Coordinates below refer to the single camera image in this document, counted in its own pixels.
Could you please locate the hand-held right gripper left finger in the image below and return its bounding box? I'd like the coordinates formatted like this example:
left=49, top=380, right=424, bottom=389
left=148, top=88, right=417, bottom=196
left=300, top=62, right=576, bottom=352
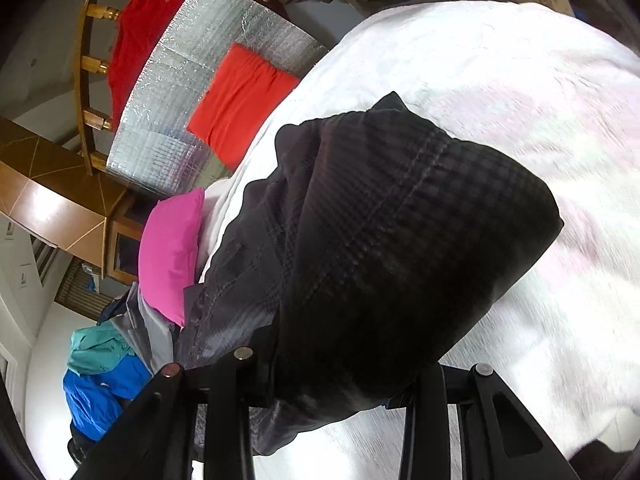
left=70, top=345, right=281, bottom=480

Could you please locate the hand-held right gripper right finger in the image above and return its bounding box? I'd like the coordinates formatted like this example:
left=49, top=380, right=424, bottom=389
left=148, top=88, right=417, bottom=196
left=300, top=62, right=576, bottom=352
left=385, top=362, right=581, bottom=480

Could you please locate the black jacket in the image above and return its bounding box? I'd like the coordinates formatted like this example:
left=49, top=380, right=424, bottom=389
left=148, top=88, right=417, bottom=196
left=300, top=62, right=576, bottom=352
left=175, top=91, right=565, bottom=458

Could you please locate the grey garment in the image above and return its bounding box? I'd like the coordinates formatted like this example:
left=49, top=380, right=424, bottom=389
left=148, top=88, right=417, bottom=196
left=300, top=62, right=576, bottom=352
left=110, top=285, right=176, bottom=376

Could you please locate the blue and teal jacket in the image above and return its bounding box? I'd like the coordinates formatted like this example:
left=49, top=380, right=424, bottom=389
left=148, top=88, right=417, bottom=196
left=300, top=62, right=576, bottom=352
left=62, top=322, right=153, bottom=443

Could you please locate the pink pillow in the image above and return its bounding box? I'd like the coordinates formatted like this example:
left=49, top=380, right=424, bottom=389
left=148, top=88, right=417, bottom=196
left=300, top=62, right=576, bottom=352
left=138, top=187, right=207, bottom=328

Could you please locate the dark cloth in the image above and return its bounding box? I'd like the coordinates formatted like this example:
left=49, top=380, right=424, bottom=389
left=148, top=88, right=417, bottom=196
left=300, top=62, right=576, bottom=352
left=570, top=440, right=636, bottom=480

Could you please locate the brown wooden cabinet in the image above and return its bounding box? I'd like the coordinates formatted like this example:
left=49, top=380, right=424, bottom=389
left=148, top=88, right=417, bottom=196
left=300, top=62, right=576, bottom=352
left=0, top=117, right=146, bottom=283

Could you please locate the silver foil insulation mat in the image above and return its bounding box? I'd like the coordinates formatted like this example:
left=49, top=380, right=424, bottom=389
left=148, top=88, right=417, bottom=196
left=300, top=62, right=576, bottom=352
left=106, top=0, right=328, bottom=198

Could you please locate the orange-red pillow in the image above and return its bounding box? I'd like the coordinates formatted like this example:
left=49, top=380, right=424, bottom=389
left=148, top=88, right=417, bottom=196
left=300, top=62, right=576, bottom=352
left=187, top=43, right=301, bottom=171

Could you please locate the white embossed blanket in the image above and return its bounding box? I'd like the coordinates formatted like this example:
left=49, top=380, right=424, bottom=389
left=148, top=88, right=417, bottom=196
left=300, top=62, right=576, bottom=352
left=197, top=0, right=640, bottom=480

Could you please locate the red cloth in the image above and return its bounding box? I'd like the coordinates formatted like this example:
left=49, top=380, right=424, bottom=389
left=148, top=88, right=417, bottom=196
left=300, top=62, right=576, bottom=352
left=107, top=0, right=201, bottom=128

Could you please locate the wooden headboard rail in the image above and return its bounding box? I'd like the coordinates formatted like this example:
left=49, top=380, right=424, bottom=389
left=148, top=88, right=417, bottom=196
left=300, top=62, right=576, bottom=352
left=72, top=0, right=151, bottom=176

